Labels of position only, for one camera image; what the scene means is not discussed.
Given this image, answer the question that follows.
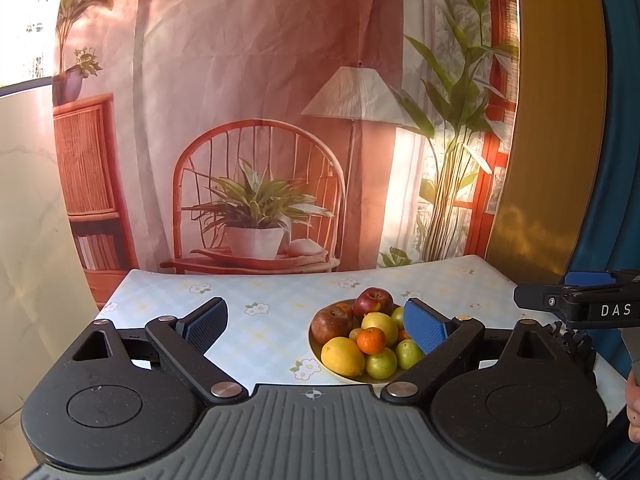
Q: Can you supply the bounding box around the large green apple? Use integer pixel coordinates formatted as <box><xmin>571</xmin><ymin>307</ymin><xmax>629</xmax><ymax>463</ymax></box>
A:
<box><xmin>365</xmin><ymin>347</ymin><xmax>398</xmax><ymax>380</ymax></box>

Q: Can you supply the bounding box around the brownish red apple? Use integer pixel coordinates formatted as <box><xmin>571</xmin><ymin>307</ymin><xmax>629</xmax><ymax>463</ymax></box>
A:
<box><xmin>311</xmin><ymin>304</ymin><xmax>355</xmax><ymax>345</ymax></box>

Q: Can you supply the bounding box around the printed room backdrop cloth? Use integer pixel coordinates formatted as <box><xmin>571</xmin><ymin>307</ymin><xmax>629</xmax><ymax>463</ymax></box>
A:
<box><xmin>51</xmin><ymin>0</ymin><xmax>521</xmax><ymax>286</ymax></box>

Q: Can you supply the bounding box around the cream round plate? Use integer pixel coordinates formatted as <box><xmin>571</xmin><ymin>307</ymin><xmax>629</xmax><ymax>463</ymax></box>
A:
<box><xmin>308</xmin><ymin>300</ymin><xmax>416</xmax><ymax>386</ymax></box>

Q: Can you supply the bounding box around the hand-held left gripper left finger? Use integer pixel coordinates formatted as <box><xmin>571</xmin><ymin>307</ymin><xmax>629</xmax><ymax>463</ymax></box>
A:
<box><xmin>72</xmin><ymin>297</ymin><xmax>249</xmax><ymax>405</ymax></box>

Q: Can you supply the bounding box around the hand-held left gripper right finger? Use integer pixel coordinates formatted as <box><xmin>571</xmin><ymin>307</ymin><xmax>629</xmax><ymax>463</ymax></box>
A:
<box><xmin>381</xmin><ymin>298</ymin><xmax>568</xmax><ymax>403</ymax></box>

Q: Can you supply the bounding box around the yellow wooden board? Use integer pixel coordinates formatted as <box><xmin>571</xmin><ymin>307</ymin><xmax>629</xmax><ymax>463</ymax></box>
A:
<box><xmin>487</xmin><ymin>0</ymin><xmax>608</xmax><ymax>273</ymax></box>

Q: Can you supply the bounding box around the small tangerine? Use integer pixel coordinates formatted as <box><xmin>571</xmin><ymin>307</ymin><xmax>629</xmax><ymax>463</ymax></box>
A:
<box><xmin>356</xmin><ymin>327</ymin><xmax>387</xmax><ymax>354</ymax></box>

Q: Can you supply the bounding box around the floral checked tablecloth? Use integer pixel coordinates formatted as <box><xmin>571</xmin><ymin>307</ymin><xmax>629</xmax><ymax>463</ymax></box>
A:
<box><xmin>100</xmin><ymin>255</ymin><xmax>626</xmax><ymax>426</ymax></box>

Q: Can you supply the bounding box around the person's right hand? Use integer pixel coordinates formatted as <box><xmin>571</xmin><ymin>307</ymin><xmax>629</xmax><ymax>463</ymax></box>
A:
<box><xmin>624</xmin><ymin>382</ymin><xmax>640</xmax><ymax>443</ymax></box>

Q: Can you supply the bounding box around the black glove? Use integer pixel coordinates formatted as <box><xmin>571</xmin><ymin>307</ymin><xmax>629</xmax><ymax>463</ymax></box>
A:
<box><xmin>544</xmin><ymin>321</ymin><xmax>597</xmax><ymax>373</ymax></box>

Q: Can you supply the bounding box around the teal curtain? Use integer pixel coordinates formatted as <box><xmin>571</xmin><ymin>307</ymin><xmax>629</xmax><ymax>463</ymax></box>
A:
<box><xmin>567</xmin><ymin>0</ymin><xmax>640</xmax><ymax>480</ymax></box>

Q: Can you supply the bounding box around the yellow lemon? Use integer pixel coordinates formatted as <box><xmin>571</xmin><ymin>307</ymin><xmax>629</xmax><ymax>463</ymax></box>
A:
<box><xmin>321</xmin><ymin>336</ymin><xmax>366</xmax><ymax>379</ymax></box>
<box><xmin>361</xmin><ymin>312</ymin><xmax>399</xmax><ymax>348</ymax></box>

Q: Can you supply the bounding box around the dark red apple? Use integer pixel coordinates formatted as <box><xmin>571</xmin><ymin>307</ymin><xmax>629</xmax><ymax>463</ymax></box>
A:
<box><xmin>354</xmin><ymin>287</ymin><xmax>394</xmax><ymax>317</ymax></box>

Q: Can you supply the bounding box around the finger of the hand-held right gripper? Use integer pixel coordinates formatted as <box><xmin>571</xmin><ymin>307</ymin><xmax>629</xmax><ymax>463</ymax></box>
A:
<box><xmin>514</xmin><ymin>282</ymin><xmax>640</xmax><ymax>312</ymax></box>
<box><xmin>564</xmin><ymin>269</ymin><xmax>640</xmax><ymax>287</ymax></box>

